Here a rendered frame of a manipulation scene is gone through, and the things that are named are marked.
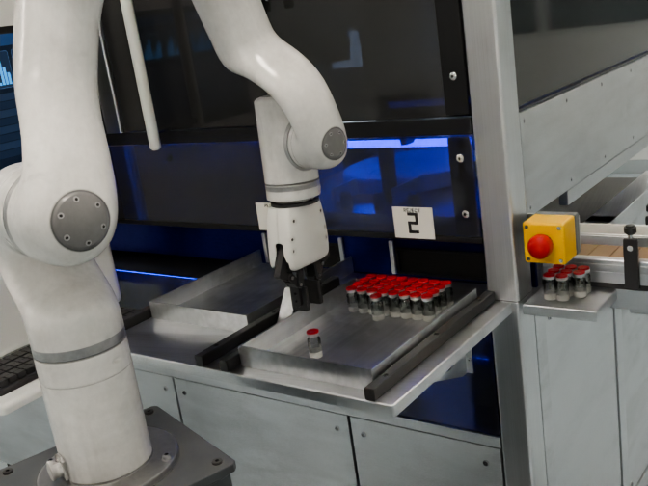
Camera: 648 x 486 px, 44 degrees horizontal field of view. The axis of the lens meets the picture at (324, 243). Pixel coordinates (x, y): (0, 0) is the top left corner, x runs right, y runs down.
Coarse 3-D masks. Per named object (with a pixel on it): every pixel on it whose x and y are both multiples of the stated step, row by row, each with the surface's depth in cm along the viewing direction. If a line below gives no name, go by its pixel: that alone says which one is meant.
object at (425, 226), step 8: (392, 208) 151; (400, 208) 150; (408, 208) 149; (416, 208) 148; (424, 208) 147; (400, 216) 151; (408, 216) 150; (424, 216) 148; (432, 216) 147; (400, 224) 151; (424, 224) 148; (432, 224) 147; (400, 232) 152; (408, 232) 151; (424, 232) 149; (432, 232) 148
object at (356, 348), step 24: (336, 288) 152; (312, 312) 147; (336, 312) 150; (456, 312) 137; (264, 336) 137; (288, 336) 142; (336, 336) 139; (360, 336) 137; (384, 336) 136; (408, 336) 135; (240, 360) 133; (264, 360) 129; (288, 360) 126; (312, 360) 123; (336, 360) 129; (360, 360) 128; (384, 360) 119; (360, 384) 119
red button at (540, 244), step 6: (540, 234) 133; (528, 240) 134; (534, 240) 133; (540, 240) 132; (546, 240) 132; (528, 246) 134; (534, 246) 133; (540, 246) 132; (546, 246) 132; (552, 246) 133; (528, 252) 134; (534, 252) 133; (540, 252) 132; (546, 252) 132; (540, 258) 133
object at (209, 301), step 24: (240, 264) 181; (264, 264) 186; (336, 264) 167; (192, 288) 170; (216, 288) 174; (240, 288) 171; (264, 288) 169; (168, 312) 158; (192, 312) 154; (216, 312) 150; (240, 312) 157; (264, 312) 149
